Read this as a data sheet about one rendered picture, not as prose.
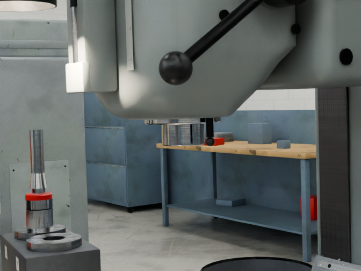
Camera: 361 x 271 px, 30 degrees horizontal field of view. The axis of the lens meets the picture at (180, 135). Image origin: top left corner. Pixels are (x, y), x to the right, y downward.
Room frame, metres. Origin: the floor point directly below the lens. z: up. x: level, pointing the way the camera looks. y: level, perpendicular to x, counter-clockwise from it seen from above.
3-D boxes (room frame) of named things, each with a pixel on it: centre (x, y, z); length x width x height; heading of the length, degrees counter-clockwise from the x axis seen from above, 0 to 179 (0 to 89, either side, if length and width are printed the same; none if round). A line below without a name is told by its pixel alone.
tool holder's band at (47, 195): (1.18, 0.25, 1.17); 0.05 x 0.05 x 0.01
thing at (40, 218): (1.18, 0.25, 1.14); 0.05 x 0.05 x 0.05
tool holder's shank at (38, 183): (1.18, 0.25, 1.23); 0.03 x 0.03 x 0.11
